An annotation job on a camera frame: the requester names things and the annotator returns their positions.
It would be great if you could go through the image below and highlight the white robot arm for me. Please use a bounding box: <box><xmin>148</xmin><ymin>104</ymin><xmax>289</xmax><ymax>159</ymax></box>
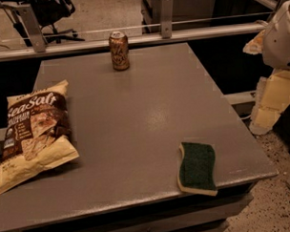
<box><xmin>243</xmin><ymin>0</ymin><xmax>290</xmax><ymax>135</ymax></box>

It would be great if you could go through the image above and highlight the green and yellow sponge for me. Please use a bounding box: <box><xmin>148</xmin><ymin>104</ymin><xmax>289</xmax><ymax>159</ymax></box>
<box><xmin>177</xmin><ymin>142</ymin><xmax>218</xmax><ymax>196</ymax></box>

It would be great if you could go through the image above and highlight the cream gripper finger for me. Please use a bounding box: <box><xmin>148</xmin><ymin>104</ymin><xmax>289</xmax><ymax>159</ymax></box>
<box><xmin>243</xmin><ymin>31</ymin><xmax>265</xmax><ymax>55</ymax></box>
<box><xmin>249</xmin><ymin>69</ymin><xmax>290</xmax><ymax>135</ymax></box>

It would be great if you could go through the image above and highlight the grey metal railing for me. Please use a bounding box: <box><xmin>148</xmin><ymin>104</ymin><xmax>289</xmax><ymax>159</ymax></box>
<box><xmin>0</xmin><ymin>0</ymin><xmax>268</xmax><ymax>62</ymax></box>

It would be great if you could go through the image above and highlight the orange soda can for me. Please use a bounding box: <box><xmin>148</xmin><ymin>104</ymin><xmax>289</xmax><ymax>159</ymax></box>
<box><xmin>109</xmin><ymin>31</ymin><xmax>130</xmax><ymax>70</ymax></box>

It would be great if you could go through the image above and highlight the black office chair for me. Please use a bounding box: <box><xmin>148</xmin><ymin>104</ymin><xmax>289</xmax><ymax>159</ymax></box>
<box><xmin>10</xmin><ymin>0</ymin><xmax>85</xmax><ymax>47</ymax></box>

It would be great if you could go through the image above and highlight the sea salt chips bag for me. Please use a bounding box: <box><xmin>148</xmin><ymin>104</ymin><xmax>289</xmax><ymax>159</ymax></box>
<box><xmin>0</xmin><ymin>80</ymin><xmax>78</xmax><ymax>195</ymax></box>

